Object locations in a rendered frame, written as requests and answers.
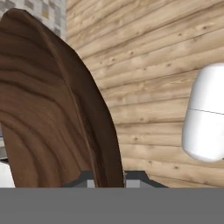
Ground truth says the white rounded cylinder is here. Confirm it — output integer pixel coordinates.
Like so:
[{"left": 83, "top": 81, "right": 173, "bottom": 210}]
[{"left": 181, "top": 62, "right": 224, "bottom": 163}]

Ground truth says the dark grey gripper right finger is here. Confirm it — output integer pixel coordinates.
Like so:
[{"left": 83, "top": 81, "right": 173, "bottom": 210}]
[{"left": 124, "top": 171, "right": 168, "bottom": 188}]

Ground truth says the brown wooden bowl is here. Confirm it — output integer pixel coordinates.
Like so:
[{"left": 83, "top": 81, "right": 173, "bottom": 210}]
[{"left": 0, "top": 8, "right": 126, "bottom": 188}]

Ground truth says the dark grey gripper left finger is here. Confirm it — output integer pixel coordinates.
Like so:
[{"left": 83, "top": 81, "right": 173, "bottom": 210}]
[{"left": 61, "top": 171, "right": 96, "bottom": 188}]

